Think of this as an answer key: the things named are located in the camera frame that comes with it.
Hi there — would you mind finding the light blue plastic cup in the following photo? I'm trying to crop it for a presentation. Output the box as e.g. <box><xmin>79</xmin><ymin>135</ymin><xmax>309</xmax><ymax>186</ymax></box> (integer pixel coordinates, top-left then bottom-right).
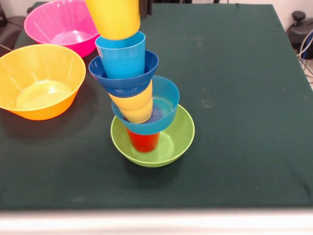
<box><xmin>95</xmin><ymin>31</ymin><xmax>146</xmax><ymax>79</ymax></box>

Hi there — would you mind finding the tangle of cables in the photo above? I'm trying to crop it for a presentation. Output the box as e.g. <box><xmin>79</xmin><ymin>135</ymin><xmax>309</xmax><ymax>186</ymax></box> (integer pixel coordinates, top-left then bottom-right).
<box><xmin>297</xmin><ymin>29</ymin><xmax>313</xmax><ymax>84</ymax></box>

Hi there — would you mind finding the large pink plastic bowl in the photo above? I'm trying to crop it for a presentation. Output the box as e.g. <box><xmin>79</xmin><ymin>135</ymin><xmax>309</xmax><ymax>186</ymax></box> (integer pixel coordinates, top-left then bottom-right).
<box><xmin>23</xmin><ymin>0</ymin><xmax>100</xmax><ymax>58</ymax></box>

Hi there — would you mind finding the green plastic bowl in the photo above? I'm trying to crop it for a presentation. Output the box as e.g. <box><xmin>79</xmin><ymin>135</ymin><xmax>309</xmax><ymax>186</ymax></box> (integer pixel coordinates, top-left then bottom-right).
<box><xmin>111</xmin><ymin>104</ymin><xmax>196</xmax><ymax>168</ymax></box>

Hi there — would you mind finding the dark green table cloth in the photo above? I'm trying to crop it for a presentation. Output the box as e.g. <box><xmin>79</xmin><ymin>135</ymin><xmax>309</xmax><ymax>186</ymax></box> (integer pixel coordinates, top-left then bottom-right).
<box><xmin>0</xmin><ymin>1</ymin><xmax>313</xmax><ymax>211</ymax></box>

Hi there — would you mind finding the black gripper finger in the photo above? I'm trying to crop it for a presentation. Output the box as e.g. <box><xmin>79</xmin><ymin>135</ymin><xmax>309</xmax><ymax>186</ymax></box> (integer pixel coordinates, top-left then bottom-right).
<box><xmin>138</xmin><ymin>0</ymin><xmax>154</xmax><ymax>19</ymax></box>

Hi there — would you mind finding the red plastic cup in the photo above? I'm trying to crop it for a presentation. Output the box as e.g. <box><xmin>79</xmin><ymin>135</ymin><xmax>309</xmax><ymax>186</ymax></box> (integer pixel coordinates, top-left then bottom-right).
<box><xmin>126</xmin><ymin>128</ymin><xmax>161</xmax><ymax>153</ymax></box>

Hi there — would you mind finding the dark blue plastic bowl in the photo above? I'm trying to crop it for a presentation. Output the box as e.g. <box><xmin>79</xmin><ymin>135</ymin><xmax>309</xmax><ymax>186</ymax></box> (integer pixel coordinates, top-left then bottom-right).
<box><xmin>88</xmin><ymin>50</ymin><xmax>159</xmax><ymax>98</ymax></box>

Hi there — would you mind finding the large yellow-orange plastic bowl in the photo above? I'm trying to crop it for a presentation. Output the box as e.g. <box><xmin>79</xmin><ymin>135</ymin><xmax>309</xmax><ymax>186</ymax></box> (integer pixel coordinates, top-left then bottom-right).
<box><xmin>0</xmin><ymin>44</ymin><xmax>87</xmax><ymax>121</ymax></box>

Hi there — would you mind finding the amber yellow plastic cup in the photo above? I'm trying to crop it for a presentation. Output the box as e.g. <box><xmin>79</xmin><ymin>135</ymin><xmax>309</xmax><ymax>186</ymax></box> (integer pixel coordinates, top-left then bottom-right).
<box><xmin>119</xmin><ymin>102</ymin><xmax>154</xmax><ymax>124</ymax></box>

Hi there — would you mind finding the light blue plastic bowl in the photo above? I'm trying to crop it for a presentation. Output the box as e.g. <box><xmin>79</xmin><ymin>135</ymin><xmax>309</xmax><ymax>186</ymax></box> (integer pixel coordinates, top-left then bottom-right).
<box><xmin>112</xmin><ymin>75</ymin><xmax>180</xmax><ymax>136</ymax></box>

